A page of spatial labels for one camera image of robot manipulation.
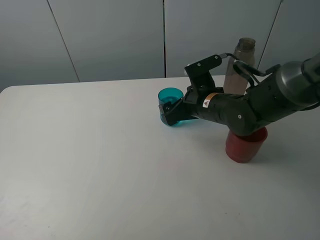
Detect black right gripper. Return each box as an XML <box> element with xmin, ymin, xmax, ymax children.
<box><xmin>158</xmin><ymin>86</ymin><xmax>258</xmax><ymax>136</ymax></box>

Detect teal transparent plastic cup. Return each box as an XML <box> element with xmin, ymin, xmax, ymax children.
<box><xmin>158</xmin><ymin>87</ymin><xmax>184</xmax><ymax>127</ymax></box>

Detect grey transparent water bottle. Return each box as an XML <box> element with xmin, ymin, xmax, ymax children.
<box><xmin>222</xmin><ymin>37</ymin><xmax>257</xmax><ymax>96</ymax></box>

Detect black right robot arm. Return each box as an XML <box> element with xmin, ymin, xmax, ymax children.
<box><xmin>159</xmin><ymin>53</ymin><xmax>320</xmax><ymax>136</ymax></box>

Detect red plastic cup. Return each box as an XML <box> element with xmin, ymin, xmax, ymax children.
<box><xmin>225</xmin><ymin>127</ymin><xmax>268</xmax><ymax>164</ymax></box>

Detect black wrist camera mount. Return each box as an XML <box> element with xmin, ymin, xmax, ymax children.
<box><xmin>184</xmin><ymin>54</ymin><xmax>222</xmax><ymax>94</ymax></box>

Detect black camera cable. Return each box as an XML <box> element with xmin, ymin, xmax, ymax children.
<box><xmin>219</xmin><ymin>52</ymin><xmax>282</xmax><ymax>87</ymax></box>

